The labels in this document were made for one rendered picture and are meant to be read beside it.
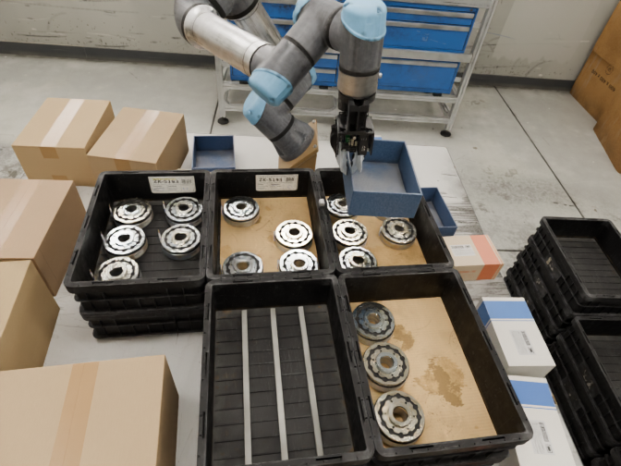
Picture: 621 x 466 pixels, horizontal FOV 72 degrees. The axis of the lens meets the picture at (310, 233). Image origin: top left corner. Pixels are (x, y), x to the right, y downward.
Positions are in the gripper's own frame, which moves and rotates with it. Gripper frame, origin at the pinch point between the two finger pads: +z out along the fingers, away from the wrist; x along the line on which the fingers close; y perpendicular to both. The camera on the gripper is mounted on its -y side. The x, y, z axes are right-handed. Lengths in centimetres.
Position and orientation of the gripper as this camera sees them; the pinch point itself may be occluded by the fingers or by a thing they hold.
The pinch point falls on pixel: (348, 167)
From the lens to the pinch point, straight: 98.1
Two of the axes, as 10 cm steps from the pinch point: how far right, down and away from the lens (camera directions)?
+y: 0.1, 7.2, -6.9
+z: -0.1, 6.9, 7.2
